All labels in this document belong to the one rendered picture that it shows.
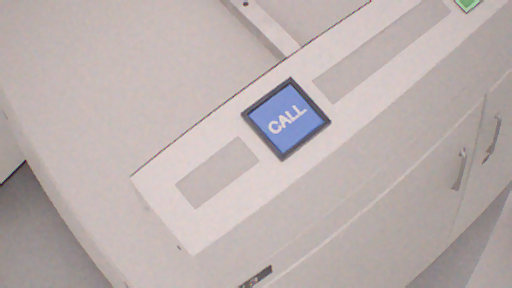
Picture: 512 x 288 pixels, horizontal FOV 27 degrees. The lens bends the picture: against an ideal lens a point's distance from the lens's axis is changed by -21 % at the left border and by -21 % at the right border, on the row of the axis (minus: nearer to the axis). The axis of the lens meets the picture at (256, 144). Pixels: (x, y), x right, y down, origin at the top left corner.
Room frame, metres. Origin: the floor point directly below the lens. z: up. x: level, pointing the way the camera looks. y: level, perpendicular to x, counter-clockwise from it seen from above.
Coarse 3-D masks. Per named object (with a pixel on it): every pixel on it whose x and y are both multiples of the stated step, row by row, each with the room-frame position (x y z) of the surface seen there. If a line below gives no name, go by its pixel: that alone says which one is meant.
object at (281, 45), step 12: (228, 0) 0.65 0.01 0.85; (240, 0) 0.64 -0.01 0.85; (252, 0) 0.64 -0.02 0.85; (240, 12) 0.63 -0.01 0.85; (252, 12) 0.62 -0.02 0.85; (264, 12) 0.62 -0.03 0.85; (252, 24) 0.61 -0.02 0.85; (264, 24) 0.61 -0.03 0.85; (276, 24) 0.61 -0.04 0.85; (264, 36) 0.59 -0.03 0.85; (276, 36) 0.59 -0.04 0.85; (288, 36) 0.59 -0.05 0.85; (276, 48) 0.58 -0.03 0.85; (288, 48) 0.57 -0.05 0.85
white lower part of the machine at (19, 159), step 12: (0, 108) 0.85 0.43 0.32; (0, 120) 0.84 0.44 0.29; (0, 132) 0.84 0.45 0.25; (0, 144) 0.83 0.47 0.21; (12, 144) 0.84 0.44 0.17; (0, 156) 0.82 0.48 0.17; (12, 156) 0.84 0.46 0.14; (24, 156) 0.85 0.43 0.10; (0, 168) 0.82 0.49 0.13; (12, 168) 0.83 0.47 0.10; (0, 180) 0.81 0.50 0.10
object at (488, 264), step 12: (504, 216) 0.36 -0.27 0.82; (504, 228) 0.34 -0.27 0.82; (492, 240) 0.33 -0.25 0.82; (504, 240) 0.32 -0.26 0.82; (492, 252) 0.32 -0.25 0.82; (504, 252) 0.31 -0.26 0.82; (480, 264) 0.31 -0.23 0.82; (492, 264) 0.30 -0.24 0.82; (504, 264) 0.29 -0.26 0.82; (480, 276) 0.29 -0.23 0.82; (492, 276) 0.28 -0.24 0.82; (504, 276) 0.28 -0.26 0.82
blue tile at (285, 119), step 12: (276, 96) 0.47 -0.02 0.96; (288, 96) 0.47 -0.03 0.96; (300, 96) 0.47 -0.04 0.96; (264, 108) 0.46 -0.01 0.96; (276, 108) 0.46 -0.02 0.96; (288, 108) 0.46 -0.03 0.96; (300, 108) 0.46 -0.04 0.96; (252, 120) 0.45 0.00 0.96; (264, 120) 0.45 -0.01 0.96; (276, 120) 0.45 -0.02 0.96; (288, 120) 0.45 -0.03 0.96; (300, 120) 0.45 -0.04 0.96; (312, 120) 0.44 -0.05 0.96; (264, 132) 0.44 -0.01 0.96; (276, 132) 0.44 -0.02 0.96; (288, 132) 0.44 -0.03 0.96; (300, 132) 0.43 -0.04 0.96; (276, 144) 0.43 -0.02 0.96; (288, 144) 0.43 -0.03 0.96
